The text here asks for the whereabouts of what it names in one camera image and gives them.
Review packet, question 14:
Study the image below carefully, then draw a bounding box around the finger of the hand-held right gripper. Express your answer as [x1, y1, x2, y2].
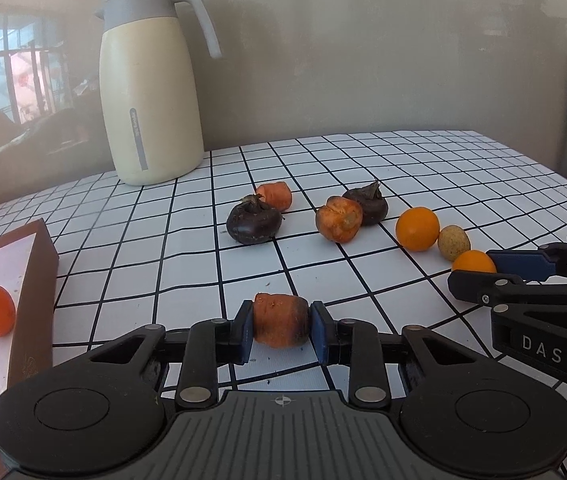
[486, 231, 567, 283]
[447, 269, 567, 307]

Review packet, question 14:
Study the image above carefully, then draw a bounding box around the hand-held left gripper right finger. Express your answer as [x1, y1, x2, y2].
[310, 301, 489, 409]

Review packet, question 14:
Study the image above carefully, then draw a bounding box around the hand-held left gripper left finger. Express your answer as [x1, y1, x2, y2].
[78, 301, 255, 409]

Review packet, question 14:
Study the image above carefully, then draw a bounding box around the round orange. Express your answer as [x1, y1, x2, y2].
[451, 250, 497, 275]
[395, 207, 441, 253]

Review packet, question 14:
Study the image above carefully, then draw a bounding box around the orange carrot piece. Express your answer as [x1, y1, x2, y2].
[315, 196, 363, 244]
[253, 292, 310, 350]
[256, 182, 293, 211]

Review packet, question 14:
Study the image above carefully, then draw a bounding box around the small tan round fruit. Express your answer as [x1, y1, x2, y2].
[437, 226, 471, 262]

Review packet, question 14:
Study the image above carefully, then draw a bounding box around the dark mangosteen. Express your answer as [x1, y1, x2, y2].
[226, 193, 283, 246]
[342, 180, 389, 226]

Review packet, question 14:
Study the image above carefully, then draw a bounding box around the brown box with white inside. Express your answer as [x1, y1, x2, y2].
[0, 218, 60, 480]

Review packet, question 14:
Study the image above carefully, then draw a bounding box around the white black-grid tablecloth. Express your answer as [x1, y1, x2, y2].
[0, 130, 567, 480]

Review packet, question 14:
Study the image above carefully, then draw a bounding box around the cream thermos jug grey lid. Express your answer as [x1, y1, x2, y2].
[94, 0, 223, 187]

